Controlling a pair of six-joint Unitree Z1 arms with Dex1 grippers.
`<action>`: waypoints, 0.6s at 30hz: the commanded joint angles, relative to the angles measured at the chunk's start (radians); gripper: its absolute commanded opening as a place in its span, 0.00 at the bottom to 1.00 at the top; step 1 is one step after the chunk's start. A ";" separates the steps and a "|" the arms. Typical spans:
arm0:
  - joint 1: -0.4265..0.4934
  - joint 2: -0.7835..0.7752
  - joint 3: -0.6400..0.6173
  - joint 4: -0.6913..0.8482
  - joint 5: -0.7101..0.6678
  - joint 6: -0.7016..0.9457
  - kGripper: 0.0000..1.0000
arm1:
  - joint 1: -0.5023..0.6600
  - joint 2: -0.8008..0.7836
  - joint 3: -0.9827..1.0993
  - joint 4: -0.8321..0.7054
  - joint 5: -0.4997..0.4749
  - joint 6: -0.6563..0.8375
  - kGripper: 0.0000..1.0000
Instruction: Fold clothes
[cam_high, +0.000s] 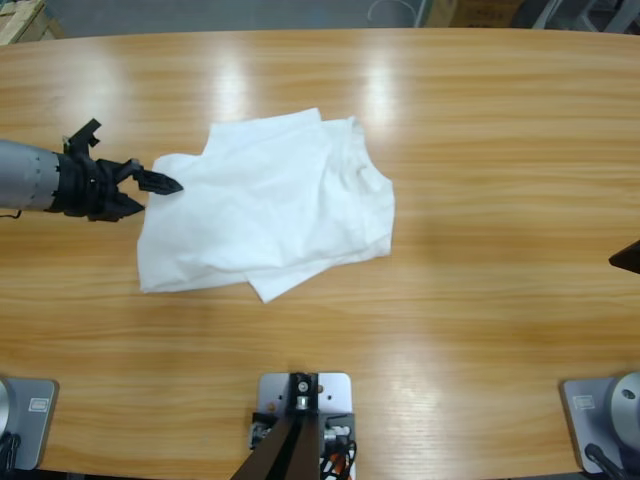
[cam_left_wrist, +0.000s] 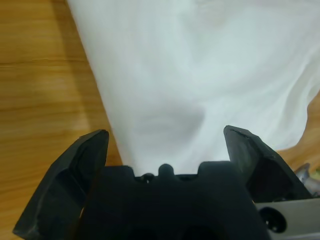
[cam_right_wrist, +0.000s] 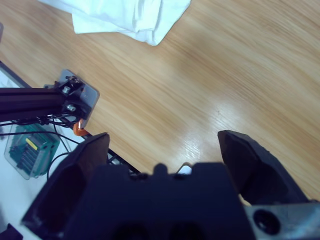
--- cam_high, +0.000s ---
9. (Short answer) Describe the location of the black base cable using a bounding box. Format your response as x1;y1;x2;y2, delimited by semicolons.
0;432;24;471
584;442;629;480

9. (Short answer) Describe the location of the black post clamp bracket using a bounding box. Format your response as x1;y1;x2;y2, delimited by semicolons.
249;410;357;451

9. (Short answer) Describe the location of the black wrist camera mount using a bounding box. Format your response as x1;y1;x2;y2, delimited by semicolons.
61;118;104;152

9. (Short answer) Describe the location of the silver arm base disc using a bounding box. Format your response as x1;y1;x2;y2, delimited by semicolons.
604;371;640;446
0;378;14;436

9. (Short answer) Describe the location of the pale cardboard box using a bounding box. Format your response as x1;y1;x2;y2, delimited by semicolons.
0;0;67;45

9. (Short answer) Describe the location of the dark camera post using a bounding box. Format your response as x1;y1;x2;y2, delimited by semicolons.
233;371;321;480

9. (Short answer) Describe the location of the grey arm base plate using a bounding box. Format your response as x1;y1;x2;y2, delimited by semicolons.
0;378;60;471
558;377;640;474

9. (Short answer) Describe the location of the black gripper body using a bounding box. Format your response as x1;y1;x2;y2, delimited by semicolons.
44;148;142;223

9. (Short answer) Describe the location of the orange cable bundle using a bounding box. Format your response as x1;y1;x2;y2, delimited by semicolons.
319;439;359;480

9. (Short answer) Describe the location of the grey metal frame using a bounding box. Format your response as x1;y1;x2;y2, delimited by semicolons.
519;0;640;36

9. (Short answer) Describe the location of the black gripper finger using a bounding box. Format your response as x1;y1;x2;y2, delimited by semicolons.
107;193;147;222
608;239;640;276
130;168;185;198

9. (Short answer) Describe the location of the brown cardboard box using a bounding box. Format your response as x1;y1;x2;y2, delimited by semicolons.
429;0;526;29

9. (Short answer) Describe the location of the white t-shirt with black print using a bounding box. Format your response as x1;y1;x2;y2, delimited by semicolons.
136;106;396;305

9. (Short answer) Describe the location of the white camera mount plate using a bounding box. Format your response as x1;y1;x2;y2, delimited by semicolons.
257;371;354;416

